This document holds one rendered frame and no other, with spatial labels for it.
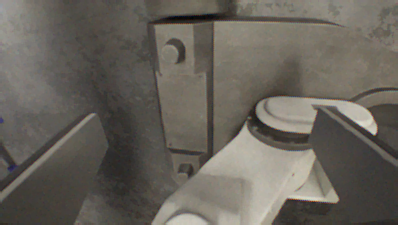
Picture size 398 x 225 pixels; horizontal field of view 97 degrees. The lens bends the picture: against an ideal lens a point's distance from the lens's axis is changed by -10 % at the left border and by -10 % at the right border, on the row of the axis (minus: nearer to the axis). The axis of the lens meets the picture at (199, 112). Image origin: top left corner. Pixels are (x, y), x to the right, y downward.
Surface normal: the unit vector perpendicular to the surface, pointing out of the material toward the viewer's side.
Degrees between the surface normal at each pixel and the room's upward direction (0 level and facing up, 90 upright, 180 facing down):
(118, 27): 0
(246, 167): 90
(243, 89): 0
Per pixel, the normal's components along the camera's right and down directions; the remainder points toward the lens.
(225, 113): -0.20, 0.51
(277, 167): -0.04, -0.86
